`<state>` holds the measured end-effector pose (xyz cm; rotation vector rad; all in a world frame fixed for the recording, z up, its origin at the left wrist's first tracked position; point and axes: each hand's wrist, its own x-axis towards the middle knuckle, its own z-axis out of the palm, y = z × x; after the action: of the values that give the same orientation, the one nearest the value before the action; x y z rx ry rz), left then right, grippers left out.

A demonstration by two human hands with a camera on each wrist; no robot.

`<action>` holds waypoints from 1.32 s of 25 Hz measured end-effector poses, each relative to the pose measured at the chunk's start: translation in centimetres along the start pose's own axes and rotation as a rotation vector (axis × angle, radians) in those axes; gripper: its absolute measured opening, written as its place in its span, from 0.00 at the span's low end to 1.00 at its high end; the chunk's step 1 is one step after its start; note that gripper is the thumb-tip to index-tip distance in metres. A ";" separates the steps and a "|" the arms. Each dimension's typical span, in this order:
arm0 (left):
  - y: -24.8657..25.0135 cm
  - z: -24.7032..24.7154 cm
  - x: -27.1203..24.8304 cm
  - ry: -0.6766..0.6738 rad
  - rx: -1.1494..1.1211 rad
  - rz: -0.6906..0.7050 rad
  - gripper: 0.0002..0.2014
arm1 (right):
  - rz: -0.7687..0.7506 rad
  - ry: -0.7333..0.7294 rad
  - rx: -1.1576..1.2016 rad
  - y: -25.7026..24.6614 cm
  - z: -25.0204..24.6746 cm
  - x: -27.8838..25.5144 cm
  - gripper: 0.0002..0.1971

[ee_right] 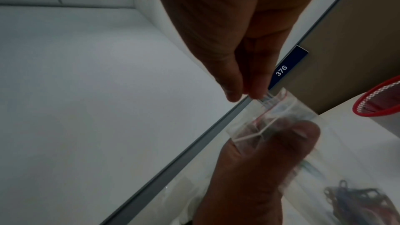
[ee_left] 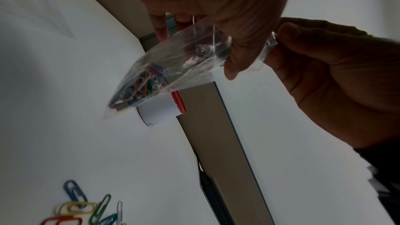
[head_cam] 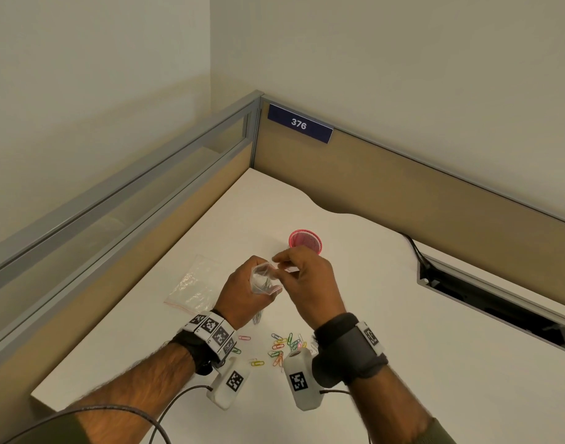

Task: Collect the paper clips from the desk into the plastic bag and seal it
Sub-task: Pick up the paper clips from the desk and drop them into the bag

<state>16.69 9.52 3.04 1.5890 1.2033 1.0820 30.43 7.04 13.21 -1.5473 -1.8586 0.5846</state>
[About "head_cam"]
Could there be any person's right forearm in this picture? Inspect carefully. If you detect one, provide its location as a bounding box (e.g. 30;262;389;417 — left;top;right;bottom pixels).
347;364;445;444

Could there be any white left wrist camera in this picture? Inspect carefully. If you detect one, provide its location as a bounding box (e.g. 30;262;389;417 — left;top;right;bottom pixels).
206;355;251;410

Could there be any black left wrist strap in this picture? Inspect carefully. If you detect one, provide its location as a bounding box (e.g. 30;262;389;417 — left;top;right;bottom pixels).
171;330;221;376

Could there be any black camera cable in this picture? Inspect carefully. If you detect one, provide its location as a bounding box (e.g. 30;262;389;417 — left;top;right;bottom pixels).
0;385;214;444
318;387;357;403

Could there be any grey framed glass partition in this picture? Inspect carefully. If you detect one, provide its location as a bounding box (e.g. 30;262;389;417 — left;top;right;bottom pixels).
0;89;265;380

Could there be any white right marker tag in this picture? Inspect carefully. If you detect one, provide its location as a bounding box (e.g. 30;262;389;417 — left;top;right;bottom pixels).
355;321;385;359

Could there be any black right wrist strap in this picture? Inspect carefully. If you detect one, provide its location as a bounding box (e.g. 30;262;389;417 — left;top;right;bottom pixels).
311;312;390;389

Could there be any clear plastic bag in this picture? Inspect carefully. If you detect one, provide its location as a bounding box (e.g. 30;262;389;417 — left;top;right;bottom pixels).
164;253;218;313
249;262;283;327

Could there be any person's right hand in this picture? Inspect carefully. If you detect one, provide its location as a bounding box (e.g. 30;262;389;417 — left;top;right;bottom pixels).
271;246;348;331

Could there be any black right camera cable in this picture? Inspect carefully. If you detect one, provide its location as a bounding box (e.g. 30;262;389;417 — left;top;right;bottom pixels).
318;387;357;403

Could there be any black power cable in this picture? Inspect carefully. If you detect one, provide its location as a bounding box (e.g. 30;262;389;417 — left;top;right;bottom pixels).
400;233;434;278

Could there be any person's left forearm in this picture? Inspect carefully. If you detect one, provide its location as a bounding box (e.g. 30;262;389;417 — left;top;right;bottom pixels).
72;342;196;444

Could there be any black left camera cable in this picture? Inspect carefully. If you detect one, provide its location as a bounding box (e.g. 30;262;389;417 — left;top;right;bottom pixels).
0;385;214;444

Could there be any white left marker band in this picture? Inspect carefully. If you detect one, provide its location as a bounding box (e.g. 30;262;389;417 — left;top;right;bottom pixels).
178;310;239;358

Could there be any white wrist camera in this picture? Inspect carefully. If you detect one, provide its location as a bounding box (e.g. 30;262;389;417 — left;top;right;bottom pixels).
282;348;323;411
206;355;251;410

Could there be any blue number sign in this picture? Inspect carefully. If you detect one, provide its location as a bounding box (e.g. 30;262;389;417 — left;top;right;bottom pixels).
267;103;334;145

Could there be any olive sleeve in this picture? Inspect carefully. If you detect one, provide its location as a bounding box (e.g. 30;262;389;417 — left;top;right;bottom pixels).
414;416;457;444
4;411;91;444

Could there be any beige partition panel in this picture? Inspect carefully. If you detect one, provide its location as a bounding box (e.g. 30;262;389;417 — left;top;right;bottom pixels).
252;96;565;315

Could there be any olive right sleeve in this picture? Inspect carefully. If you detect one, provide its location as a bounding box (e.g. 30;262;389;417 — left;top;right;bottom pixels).
414;416;457;444

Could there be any person's left hand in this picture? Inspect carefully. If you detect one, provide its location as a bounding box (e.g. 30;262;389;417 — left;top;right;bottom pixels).
215;255;283;331

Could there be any grey desk cable slot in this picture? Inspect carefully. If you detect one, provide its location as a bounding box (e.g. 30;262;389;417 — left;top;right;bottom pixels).
416;253;565;356

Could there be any pile of colourful paper clips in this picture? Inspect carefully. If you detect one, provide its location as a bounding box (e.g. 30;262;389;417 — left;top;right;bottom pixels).
231;331;320;371

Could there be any olive left sleeve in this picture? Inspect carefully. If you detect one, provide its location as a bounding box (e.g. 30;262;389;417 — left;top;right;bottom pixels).
4;411;91;444

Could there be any black wrist strap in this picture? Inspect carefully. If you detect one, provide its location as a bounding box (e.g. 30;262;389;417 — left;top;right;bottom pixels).
171;330;221;376
311;312;390;389

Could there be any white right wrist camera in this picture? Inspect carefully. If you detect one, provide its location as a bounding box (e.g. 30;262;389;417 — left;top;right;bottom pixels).
282;348;323;411

